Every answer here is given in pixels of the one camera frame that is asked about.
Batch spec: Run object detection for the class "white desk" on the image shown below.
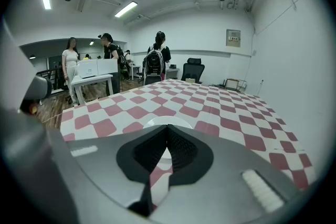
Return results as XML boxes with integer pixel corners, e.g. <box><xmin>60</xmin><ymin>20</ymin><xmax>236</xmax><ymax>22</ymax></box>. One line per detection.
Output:
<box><xmin>165</xmin><ymin>67</ymin><xmax>181</xmax><ymax>81</ymax></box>
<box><xmin>70</xmin><ymin>73</ymin><xmax>114</xmax><ymax>105</ymax></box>

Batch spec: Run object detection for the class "black high-back office chair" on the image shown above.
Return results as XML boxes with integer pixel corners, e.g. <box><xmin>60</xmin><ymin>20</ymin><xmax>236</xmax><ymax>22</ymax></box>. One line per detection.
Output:
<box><xmin>181</xmin><ymin>57</ymin><xmax>206</xmax><ymax>84</ymax></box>

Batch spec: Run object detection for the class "white box with small logo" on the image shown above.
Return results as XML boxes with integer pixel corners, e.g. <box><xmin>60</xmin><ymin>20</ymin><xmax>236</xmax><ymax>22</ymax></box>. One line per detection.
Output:
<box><xmin>77</xmin><ymin>59</ymin><xmax>99</xmax><ymax>79</ymax></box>

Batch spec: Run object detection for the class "white round plate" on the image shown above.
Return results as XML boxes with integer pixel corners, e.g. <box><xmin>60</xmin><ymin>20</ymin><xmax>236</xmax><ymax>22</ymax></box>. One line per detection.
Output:
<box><xmin>142</xmin><ymin>115</ymin><xmax>194</xmax><ymax>163</ymax></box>

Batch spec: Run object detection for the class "red white checkered tablecloth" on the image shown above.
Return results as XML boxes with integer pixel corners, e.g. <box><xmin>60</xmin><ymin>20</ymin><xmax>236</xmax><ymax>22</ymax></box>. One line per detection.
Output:
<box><xmin>59</xmin><ymin>78</ymin><xmax>317</xmax><ymax>205</ymax></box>

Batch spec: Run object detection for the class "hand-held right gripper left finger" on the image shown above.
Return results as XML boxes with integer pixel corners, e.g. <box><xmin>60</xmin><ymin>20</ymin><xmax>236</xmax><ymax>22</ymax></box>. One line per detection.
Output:
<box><xmin>64</xmin><ymin>124</ymin><xmax>169</xmax><ymax>219</ymax></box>

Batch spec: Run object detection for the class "grey wall electrical panel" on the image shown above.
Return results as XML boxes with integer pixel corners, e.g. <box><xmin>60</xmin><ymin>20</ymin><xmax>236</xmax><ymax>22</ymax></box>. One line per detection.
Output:
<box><xmin>226</xmin><ymin>29</ymin><xmax>242</xmax><ymax>48</ymax></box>

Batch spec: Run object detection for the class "plain white box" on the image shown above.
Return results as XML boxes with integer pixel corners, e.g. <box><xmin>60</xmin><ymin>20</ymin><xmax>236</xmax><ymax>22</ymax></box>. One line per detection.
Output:
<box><xmin>96</xmin><ymin>59</ymin><xmax>119</xmax><ymax>76</ymax></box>

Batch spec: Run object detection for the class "black stair railing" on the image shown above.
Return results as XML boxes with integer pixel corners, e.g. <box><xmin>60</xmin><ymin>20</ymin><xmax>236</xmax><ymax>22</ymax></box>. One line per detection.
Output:
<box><xmin>36</xmin><ymin>65</ymin><xmax>66</xmax><ymax>92</ymax></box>

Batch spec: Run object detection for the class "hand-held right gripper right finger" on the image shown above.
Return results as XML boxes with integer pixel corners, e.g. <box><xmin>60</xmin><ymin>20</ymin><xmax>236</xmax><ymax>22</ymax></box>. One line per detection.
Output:
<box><xmin>151</xmin><ymin>124</ymin><xmax>304</xmax><ymax>224</ymax></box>

